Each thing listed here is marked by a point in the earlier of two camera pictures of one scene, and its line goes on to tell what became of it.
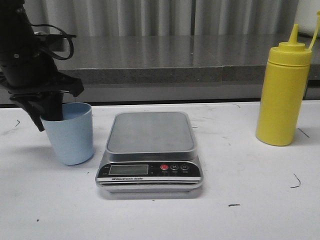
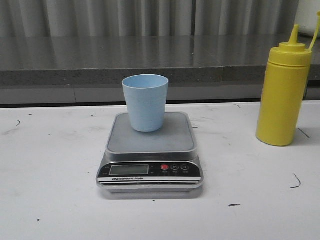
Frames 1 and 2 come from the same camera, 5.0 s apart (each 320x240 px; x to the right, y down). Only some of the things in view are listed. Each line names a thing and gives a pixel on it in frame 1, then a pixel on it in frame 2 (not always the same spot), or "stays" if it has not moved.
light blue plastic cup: [73, 137] -> [146, 96]
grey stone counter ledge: [147, 59] stays
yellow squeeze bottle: [284, 90] stays
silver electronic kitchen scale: [150, 152] stays
